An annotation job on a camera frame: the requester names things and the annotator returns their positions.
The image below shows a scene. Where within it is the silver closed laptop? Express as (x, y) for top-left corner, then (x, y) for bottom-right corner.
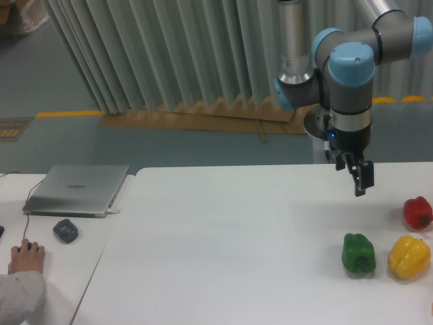
(22, 165), (129, 218)

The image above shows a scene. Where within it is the green bell pepper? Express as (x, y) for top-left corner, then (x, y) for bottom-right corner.
(341, 233), (376, 274)

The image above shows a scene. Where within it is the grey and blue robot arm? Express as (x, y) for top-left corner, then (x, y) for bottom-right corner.
(274, 1), (432, 196)

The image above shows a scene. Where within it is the red bell pepper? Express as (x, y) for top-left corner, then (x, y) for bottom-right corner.
(403, 196), (432, 230)

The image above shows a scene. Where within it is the grey folding curtain screen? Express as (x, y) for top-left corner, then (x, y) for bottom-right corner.
(45, 1), (432, 114)

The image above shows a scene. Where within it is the yellow bell pepper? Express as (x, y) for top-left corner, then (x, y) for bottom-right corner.
(388, 236), (431, 280)

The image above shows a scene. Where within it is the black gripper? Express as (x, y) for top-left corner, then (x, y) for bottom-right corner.
(325, 124), (374, 197)

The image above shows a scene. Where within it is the white usb plug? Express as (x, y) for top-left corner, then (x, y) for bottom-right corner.
(106, 209), (120, 215)

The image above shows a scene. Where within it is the person's hand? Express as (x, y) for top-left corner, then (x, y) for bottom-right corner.
(8, 238), (45, 274)

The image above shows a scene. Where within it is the brown cardboard sheet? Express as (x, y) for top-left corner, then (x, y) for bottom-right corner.
(99, 96), (313, 142)

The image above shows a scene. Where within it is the grey sleeved forearm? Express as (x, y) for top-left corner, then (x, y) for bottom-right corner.
(1, 271), (47, 324)

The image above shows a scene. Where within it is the dark grey small device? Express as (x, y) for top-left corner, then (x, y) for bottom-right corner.
(53, 219), (78, 244)

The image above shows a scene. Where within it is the black mouse cable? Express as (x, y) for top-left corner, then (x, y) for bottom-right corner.
(0, 171), (48, 242)

